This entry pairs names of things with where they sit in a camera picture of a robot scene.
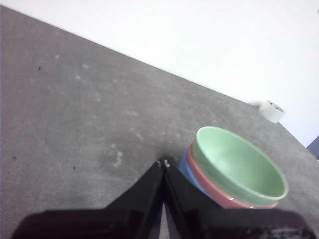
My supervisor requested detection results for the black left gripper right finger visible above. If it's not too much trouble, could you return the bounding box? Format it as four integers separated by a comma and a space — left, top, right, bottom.
163, 159, 315, 239

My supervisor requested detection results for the dark grey-blue object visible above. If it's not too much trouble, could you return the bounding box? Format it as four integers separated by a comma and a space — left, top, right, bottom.
306, 135, 319, 160

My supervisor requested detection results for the small white box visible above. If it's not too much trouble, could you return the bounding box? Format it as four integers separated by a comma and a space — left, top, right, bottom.
249, 99, 286, 124

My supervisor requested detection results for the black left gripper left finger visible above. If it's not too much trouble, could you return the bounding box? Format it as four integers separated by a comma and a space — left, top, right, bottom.
11, 160, 165, 239

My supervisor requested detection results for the red bowl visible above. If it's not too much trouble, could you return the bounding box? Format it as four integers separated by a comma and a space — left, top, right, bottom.
186, 143, 279, 210

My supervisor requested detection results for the blue bowl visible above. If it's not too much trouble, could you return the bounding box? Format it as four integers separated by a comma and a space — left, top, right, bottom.
178, 146, 220, 207

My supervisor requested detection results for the green bowl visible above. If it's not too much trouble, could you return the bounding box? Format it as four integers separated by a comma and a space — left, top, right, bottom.
191, 126, 289, 208

